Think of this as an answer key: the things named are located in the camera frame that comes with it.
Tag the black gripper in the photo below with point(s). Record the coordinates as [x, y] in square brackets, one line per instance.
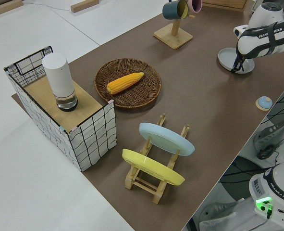
[240, 56]

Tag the gray plate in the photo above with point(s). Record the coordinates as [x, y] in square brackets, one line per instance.
[225, 59]

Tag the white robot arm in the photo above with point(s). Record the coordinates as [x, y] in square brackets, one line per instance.
[264, 43]

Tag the light blue plate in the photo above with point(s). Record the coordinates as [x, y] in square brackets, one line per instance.
[165, 139]

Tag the yellow plate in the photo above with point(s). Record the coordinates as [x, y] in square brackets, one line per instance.
[151, 167]

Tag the wooden plate rack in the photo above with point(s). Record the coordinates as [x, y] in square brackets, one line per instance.
[144, 186]

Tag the blue service bell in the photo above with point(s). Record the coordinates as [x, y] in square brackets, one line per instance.
[264, 103]

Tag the brown table mat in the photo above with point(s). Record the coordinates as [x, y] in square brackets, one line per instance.
[204, 108]

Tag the wooden cabinet box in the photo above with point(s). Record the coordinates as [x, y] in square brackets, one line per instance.
[225, 3]

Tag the wooden mug tree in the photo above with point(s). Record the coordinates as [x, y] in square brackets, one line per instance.
[173, 38]

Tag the pink mug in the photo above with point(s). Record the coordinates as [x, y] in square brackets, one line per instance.
[195, 6]

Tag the dark blue mug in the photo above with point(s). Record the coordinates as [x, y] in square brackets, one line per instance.
[171, 10]

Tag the brown wicker basket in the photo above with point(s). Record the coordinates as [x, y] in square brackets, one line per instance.
[137, 96]

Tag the yellow corn cob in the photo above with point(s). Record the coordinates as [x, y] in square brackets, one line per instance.
[125, 83]

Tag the wooden block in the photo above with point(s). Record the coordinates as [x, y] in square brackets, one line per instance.
[84, 6]
[4, 7]

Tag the white cylinder with metal base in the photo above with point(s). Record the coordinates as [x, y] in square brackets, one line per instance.
[58, 77]

